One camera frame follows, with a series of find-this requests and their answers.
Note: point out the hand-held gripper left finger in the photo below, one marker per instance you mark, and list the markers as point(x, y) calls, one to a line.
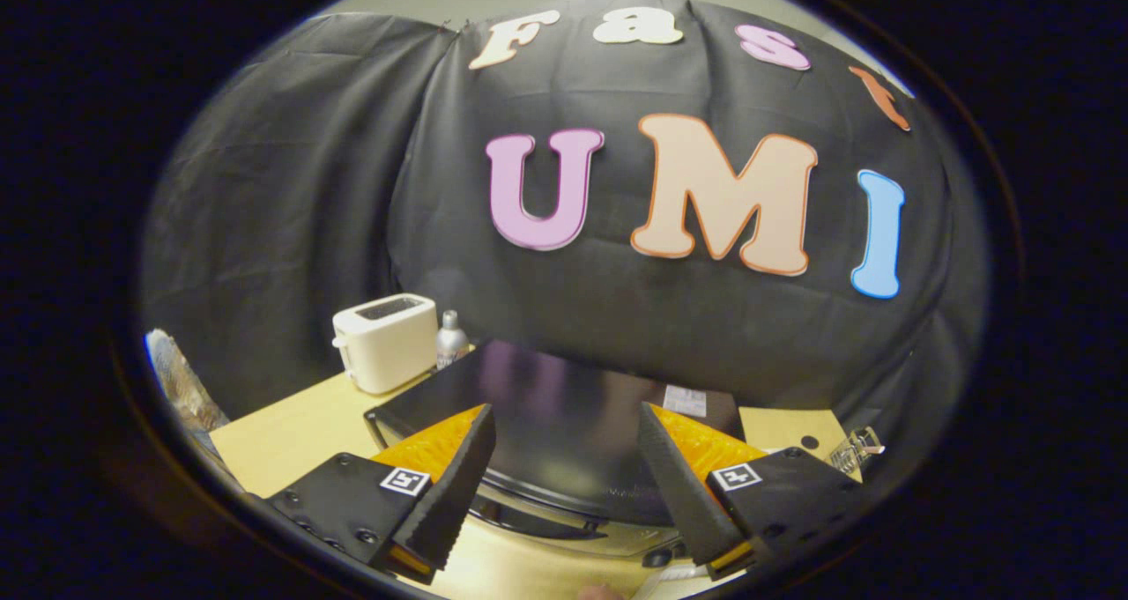
point(458, 485)

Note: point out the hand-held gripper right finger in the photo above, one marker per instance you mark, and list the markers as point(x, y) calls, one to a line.
point(674, 485)

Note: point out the black toaster oven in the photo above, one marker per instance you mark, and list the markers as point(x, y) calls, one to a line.
point(546, 406)

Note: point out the white bread toaster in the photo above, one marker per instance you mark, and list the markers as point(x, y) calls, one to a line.
point(388, 344)

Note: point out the silver spray bottle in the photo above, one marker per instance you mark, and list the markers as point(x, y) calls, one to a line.
point(451, 340)

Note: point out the crumpled plastic bag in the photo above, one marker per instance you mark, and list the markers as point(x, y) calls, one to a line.
point(181, 380)

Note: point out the black backdrop cloth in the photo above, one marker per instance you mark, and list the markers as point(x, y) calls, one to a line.
point(308, 186)

